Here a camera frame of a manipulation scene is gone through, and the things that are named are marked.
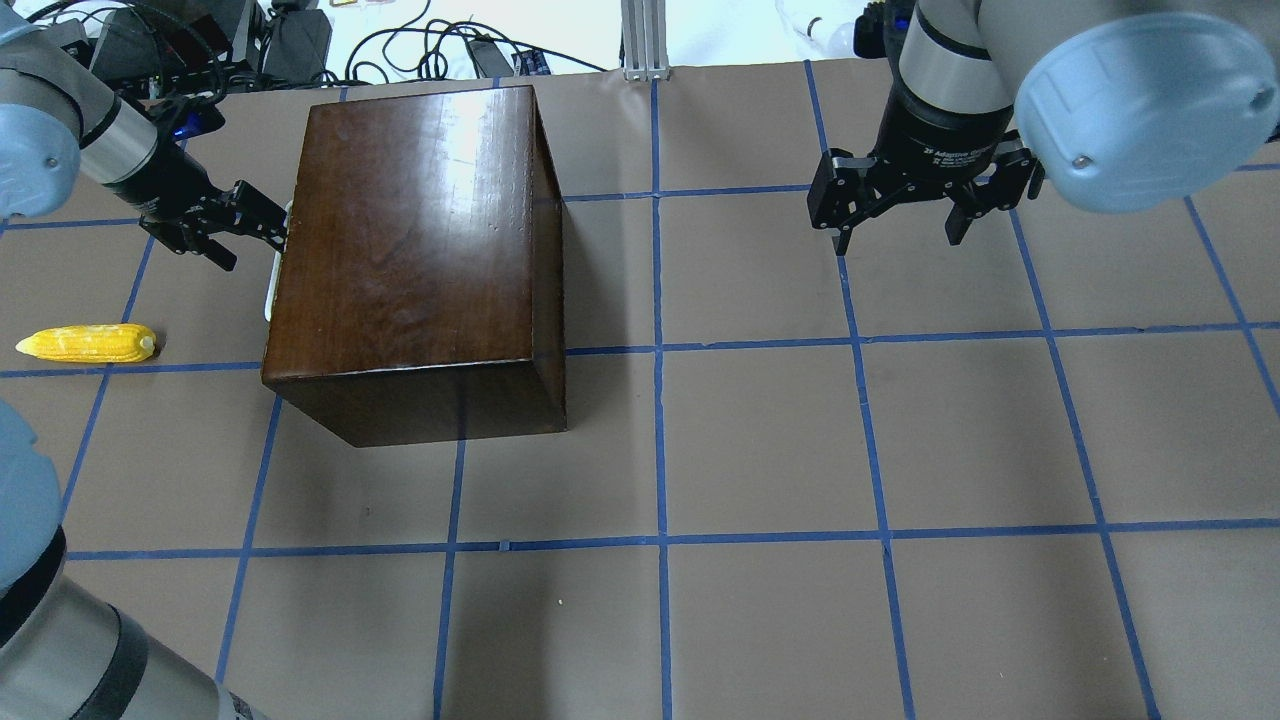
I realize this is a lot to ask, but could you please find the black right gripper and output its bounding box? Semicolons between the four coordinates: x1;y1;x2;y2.
806;77;1046;258

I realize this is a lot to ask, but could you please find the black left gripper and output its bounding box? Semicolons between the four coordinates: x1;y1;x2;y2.
105;150;288;272

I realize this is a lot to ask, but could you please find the light wooden drawer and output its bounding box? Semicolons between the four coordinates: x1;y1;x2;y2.
262;200;293;323

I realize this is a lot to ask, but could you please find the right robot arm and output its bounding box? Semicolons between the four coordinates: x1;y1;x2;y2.
806;1;1277;255

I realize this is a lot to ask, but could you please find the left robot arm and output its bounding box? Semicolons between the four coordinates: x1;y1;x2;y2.
1;6;287;719

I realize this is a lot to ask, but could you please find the yellow corn cob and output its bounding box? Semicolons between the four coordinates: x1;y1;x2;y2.
15;323;157;364

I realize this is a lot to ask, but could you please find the dark brown wooden cabinet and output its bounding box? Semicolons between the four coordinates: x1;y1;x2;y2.
261;86;567;447

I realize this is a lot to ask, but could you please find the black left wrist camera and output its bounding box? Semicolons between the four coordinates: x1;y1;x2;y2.
145;96;227;141

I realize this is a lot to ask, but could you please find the black cables and power supply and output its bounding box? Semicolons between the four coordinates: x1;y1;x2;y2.
20;0;611;101

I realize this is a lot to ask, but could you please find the aluminium frame post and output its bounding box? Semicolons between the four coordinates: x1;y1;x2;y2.
620;0;671;82

